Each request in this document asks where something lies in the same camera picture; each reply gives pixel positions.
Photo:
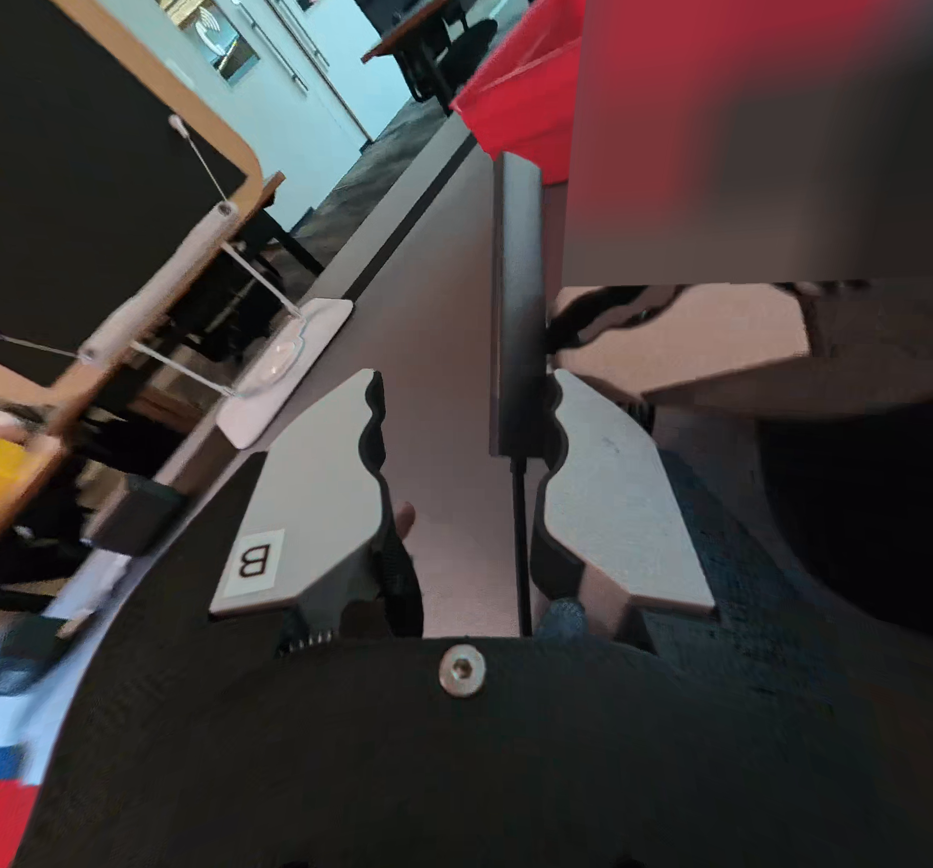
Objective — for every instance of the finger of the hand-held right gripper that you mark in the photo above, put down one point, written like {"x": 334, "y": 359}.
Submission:
{"x": 714, "y": 336}
{"x": 583, "y": 314}

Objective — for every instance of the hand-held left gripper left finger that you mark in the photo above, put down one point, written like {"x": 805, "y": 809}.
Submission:
{"x": 306, "y": 503}

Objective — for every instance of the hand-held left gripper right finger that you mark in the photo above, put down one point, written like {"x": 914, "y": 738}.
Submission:
{"x": 627, "y": 511}

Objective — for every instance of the person's left hand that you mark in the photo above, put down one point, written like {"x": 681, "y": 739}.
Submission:
{"x": 404, "y": 520}

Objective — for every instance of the white board stand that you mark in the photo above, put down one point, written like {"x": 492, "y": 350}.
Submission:
{"x": 324, "y": 317}

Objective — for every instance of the red plastic bin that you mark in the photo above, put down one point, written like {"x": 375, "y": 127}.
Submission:
{"x": 525, "y": 95}

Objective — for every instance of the yellow plastic bin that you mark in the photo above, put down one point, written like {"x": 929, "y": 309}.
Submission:
{"x": 14, "y": 463}

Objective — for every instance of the long wooden desk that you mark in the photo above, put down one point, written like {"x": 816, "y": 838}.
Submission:
{"x": 266, "y": 190}

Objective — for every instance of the wooden office desk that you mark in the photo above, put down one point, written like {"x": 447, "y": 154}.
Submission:
{"x": 415, "y": 26}

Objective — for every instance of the black board with tan backing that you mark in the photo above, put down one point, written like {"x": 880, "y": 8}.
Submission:
{"x": 87, "y": 153}

